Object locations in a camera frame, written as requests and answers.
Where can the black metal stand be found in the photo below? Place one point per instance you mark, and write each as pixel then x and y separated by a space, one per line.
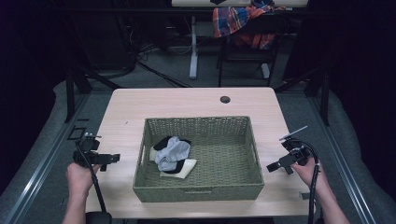
pixel 325 96
pixel 70 93

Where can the cream cloth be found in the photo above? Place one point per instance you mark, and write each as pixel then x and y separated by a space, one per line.
pixel 186 168

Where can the black chair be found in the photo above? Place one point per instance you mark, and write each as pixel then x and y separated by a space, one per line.
pixel 249 53

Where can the person's left hand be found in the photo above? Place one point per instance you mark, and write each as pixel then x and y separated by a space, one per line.
pixel 79 179

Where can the white desk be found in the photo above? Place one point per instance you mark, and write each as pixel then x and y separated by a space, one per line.
pixel 193 46

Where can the plaid shirt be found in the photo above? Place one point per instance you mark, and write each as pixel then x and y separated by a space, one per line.
pixel 232 18

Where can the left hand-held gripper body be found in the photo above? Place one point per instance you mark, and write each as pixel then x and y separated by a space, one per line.
pixel 88 145

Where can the black cloth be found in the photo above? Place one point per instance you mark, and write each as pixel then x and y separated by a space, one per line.
pixel 163 143

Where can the small black square frame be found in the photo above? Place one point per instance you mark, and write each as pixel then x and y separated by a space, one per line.
pixel 77 132

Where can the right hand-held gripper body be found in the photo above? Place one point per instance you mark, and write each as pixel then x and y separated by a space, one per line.
pixel 299 152

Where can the grey cloth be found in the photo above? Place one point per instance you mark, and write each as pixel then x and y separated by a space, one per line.
pixel 171 154

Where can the aluminium floor rail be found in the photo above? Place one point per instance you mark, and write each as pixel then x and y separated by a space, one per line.
pixel 345 169
pixel 40 169

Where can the green woven basket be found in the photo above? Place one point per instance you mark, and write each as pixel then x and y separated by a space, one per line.
pixel 218 161

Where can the person's right hand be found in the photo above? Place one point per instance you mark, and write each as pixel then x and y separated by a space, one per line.
pixel 308 175

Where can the small grey table clip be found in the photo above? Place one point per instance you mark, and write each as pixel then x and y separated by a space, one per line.
pixel 305 196

